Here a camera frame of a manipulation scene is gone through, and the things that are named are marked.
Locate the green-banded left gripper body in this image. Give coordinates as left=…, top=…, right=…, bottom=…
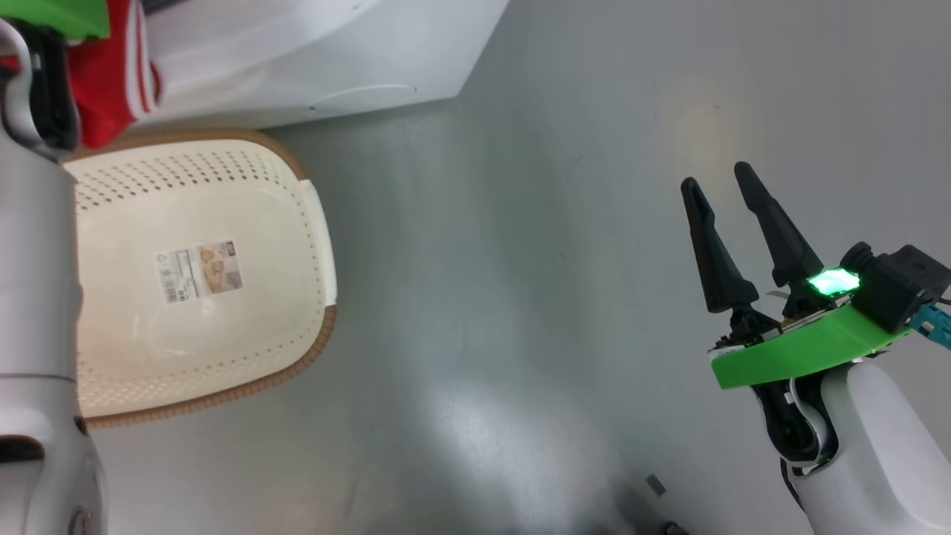
left=0, top=0, right=111, bottom=42

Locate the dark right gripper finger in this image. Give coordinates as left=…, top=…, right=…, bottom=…
left=734, top=161, right=825, bottom=288
left=681, top=177, right=760, bottom=313

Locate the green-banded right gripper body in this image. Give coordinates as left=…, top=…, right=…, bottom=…
left=710, top=267, right=911, bottom=391

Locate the red number 23 jersey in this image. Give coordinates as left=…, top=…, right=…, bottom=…
left=0, top=0, right=163, bottom=149

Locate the white front-load washing machine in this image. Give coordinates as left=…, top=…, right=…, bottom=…
left=141, top=0, right=510, bottom=131

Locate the paper basket label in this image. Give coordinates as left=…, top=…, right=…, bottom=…
left=154, top=239, right=244, bottom=307

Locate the cream perforated laundry basket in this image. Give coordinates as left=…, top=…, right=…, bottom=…
left=63, top=128, right=337, bottom=429

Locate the round white filter cover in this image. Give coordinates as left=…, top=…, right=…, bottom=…
left=308, top=83, right=418, bottom=112

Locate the right camera cable teal connector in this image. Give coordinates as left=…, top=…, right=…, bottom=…
left=910, top=296, right=951, bottom=351

